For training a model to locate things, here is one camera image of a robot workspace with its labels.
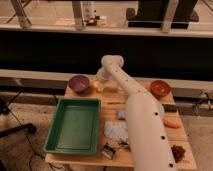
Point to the small black block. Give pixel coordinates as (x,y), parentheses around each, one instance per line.
(170,108)

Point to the purple bowl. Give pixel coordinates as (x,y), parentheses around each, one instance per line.
(79,83)

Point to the orange bowl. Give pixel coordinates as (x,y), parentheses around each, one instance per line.
(159,88)

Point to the orange carrot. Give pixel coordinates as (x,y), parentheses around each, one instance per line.
(171,124)

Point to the black handled knife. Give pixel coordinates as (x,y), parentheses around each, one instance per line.
(123,144)

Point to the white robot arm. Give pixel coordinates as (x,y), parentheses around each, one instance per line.
(148,139)

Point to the blue cloth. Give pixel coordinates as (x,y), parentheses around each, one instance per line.
(116,130)

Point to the bunch of dark grapes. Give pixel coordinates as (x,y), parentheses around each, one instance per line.
(178,152)

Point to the green plastic tray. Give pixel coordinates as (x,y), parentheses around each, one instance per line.
(74,128)

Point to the clear plastic cup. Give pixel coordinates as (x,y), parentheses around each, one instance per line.
(120,89)

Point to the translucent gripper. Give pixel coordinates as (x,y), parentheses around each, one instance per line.
(106,82)

